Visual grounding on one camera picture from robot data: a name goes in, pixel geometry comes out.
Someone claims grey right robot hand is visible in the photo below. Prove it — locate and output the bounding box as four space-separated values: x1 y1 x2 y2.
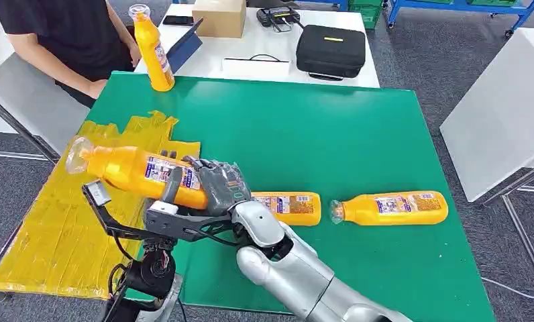
182 155 252 217

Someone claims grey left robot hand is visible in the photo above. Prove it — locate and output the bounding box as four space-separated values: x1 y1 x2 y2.
162 166 184 205

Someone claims orange drink bottle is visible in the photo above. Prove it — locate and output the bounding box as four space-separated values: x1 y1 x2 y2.
250 191 322 227
128 3 176 93
329 191 449 227
65 136 210 211

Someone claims green table mat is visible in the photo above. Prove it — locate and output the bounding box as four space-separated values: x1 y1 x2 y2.
85 70 498 322

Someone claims yellow plastic sheet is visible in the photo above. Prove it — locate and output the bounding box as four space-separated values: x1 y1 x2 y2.
0 111 201 299

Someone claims blue tablet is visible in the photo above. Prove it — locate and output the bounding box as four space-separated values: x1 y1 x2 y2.
165 17 205 74

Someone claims black smartphone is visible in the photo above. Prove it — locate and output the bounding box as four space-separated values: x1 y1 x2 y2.
162 15 195 27

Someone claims brown cardboard box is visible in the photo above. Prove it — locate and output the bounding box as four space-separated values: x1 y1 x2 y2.
191 0 248 39

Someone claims grey-white desk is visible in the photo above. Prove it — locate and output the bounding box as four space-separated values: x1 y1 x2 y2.
0 0 91 163

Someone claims black zip case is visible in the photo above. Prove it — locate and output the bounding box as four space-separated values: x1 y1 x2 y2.
295 24 366 82

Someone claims black handheld controller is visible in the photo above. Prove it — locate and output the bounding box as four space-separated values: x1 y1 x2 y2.
256 5 303 34

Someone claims person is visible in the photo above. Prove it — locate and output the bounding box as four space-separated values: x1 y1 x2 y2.
0 0 142 109

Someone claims green plastic crate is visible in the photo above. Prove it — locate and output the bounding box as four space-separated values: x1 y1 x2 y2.
348 0 385 31
467 0 519 8

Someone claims white side table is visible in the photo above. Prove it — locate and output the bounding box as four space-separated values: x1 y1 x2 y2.
439 27 534 297

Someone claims blue metal cart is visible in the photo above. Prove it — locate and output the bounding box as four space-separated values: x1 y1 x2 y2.
388 0 534 39

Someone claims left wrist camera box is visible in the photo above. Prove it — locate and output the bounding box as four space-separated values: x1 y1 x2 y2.
82 179 115 210

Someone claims thin black cable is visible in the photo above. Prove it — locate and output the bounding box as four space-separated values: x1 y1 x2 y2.
223 54 290 64

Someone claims white floor cable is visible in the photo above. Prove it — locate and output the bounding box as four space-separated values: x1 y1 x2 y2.
481 277 534 302

